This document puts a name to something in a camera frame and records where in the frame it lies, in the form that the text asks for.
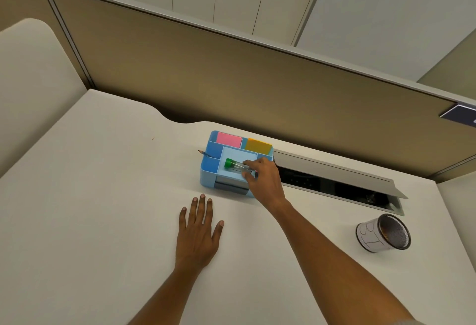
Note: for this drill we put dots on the person's right hand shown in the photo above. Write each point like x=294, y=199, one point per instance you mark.
x=267, y=183

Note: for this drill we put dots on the person's left hand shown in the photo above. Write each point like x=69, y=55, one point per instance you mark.
x=197, y=237

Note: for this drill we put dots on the person's left thumb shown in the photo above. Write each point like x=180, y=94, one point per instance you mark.
x=219, y=228

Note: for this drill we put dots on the person's left little finger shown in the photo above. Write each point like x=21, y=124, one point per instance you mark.
x=183, y=218

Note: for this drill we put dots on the person's left middle finger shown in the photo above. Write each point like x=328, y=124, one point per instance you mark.
x=201, y=207

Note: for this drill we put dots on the person's right thumb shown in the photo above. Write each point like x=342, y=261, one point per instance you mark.
x=248, y=178

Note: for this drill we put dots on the clear tube with green cap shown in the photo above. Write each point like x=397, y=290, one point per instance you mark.
x=235, y=165

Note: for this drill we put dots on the person's right forearm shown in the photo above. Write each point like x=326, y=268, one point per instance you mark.
x=334, y=257

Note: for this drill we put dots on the person's left forearm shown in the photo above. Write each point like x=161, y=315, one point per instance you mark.
x=167, y=295

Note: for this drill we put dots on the blue desk organizer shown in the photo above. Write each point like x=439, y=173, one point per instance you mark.
x=223, y=166

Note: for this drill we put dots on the orange sticky note pad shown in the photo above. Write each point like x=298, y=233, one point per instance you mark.
x=258, y=145

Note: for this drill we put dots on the pink sticky note pad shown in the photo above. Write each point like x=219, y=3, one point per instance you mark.
x=229, y=139

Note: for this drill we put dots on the grey pencil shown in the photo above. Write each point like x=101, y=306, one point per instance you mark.
x=206, y=154

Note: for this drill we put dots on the wide tan desk partition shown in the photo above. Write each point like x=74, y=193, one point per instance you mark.
x=241, y=86

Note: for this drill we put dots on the black mesh cup, white wrap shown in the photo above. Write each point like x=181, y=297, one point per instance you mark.
x=383, y=238

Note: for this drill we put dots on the dark nameplate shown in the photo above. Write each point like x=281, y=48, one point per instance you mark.
x=460, y=113

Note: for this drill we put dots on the narrow tan desk partition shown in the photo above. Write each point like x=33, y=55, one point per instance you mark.
x=33, y=4

